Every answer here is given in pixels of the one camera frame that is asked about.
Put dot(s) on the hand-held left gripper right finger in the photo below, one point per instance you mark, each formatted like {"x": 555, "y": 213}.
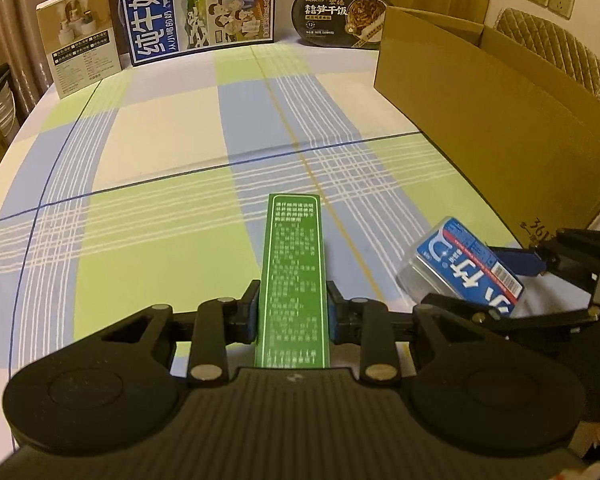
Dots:
{"x": 332, "y": 315}

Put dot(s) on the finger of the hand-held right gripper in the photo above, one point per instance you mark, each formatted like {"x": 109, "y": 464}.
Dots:
{"x": 515, "y": 261}
{"x": 480, "y": 316}

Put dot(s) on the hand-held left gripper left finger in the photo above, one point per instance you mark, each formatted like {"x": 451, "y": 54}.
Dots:
{"x": 254, "y": 312}

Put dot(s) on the green and white box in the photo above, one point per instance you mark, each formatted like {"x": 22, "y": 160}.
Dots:
{"x": 292, "y": 285}

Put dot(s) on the clear plastic case blue label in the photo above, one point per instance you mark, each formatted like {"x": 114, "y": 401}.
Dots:
{"x": 460, "y": 265}

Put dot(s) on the checked cloth desktop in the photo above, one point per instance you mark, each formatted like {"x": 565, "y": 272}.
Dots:
{"x": 155, "y": 160}

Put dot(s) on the quilted chair back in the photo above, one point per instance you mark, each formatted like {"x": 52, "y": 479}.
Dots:
{"x": 555, "y": 47}

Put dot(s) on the black instant rice bowl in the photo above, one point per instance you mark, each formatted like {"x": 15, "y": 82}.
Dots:
{"x": 340, "y": 17}

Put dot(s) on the blue milk carton case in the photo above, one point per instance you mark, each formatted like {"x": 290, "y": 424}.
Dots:
{"x": 195, "y": 5}

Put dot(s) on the beige white product box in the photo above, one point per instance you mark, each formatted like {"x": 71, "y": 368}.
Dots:
{"x": 77, "y": 40}

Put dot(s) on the open brown box clutter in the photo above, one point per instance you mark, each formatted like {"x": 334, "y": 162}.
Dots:
{"x": 2, "y": 100}

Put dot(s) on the beige curtain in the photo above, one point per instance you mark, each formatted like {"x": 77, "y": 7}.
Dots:
{"x": 10, "y": 15}

